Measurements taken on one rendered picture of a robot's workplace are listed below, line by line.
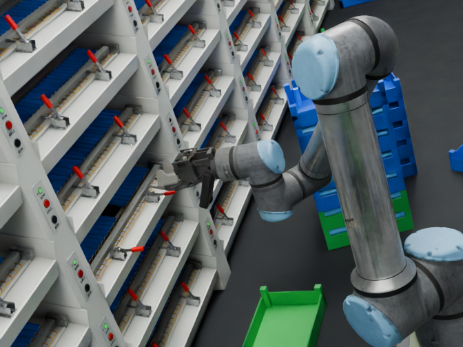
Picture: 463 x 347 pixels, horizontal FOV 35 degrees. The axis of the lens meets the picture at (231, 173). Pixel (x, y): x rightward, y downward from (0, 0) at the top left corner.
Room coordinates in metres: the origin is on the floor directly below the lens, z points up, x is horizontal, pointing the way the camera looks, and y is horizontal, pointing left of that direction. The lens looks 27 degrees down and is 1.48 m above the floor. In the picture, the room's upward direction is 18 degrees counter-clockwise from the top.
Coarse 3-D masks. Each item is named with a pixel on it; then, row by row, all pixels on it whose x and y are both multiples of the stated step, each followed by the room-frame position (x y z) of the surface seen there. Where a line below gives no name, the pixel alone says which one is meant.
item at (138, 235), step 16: (144, 160) 2.10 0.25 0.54; (160, 160) 2.07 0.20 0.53; (160, 192) 1.94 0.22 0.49; (144, 208) 1.87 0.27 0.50; (160, 208) 1.88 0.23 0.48; (144, 224) 1.79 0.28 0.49; (128, 240) 1.72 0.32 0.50; (144, 240) 1.75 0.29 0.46; (128, 256) 1.65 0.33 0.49; (112, 272) 1.60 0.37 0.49; (128, 272) 1.64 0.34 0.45; (112, 288) 1.54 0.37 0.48
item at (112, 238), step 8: (152, 168) 2.04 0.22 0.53; (160, 168) 2.05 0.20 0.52; (152, 176) 1.99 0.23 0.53; (144, 184) 1.95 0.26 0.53; (144, 192) 1.92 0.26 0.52; (136, 200) 1.87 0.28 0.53; (128, 208) 1.84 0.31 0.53; (128, 216) 1.80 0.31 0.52; (136, 216) 1.82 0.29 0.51; (120, 224) 1.76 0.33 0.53; (112, 232) 1.73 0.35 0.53; (120, 232) 1.74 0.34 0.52; (112, 240) 1.70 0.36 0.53; (104, 248) 1.67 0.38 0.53; (96, 256) 1.63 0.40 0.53; (104, 256) 1.64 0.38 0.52; (96, 264) 1.60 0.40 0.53; (104, 264) 1.61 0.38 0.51; (96, 272) 1.59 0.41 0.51
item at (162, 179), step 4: (156, 172) 1.79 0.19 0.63; (160, 172) 1.79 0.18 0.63; (164, 172) 1.78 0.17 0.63; (156, 176) 1.79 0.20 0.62; (160, 176) 1.79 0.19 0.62; (164, 176) 1.78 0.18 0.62; (168, 176) 1.78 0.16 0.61; (172, 176) 1.78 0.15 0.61; (176, 176) 1.77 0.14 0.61; (160, 180) 1.79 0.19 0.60; (164, 180) 1.78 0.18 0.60; (168, 180) 1.78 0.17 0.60; (172, 180) 1.78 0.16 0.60; (176, 180) 1.77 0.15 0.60; (152, 184) 1.81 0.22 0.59; (156, 184) 1.80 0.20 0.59; (160, 184) 1.79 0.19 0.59; (164, 184) 1.78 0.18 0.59; (168, 184) 1.78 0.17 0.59; (156, 188) 1.79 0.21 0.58; (160, 188) 1.79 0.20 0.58; (164, 188) 1.78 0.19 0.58
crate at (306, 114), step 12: (288, 84) 2.27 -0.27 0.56; (288, 96) 2.26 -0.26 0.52; (300, 96) 2.27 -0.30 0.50; (372, 96) 2.05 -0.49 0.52; (384, 96) 2.05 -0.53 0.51; (300, 108) 2.22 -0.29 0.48; (312, 108) 2.08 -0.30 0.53; (372, 108) 2.05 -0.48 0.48; (300, 120) 2.08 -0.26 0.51; (312, 120) 2.07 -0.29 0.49
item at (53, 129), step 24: (72, 48) 2.06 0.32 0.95; (96, 48) 2.10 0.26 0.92; (120, 48) 2.07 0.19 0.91; (48, 72) 1.92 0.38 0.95; (72, 72) 1.91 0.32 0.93; (96, 72) 1.90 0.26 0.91; (120, 72) 1.94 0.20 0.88; (24, 96) 1.79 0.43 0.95; (48, 96) 1.78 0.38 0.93; (72, 96) 1.81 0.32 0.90; (96, 96) 1.80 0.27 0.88; (24, 120) 1.66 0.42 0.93; (48, 120) 1.69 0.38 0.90; (72, 120) 1.68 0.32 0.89; (48, 144) 1.58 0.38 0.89; (72, 144) 1.65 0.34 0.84; (48, 168) 1.53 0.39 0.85
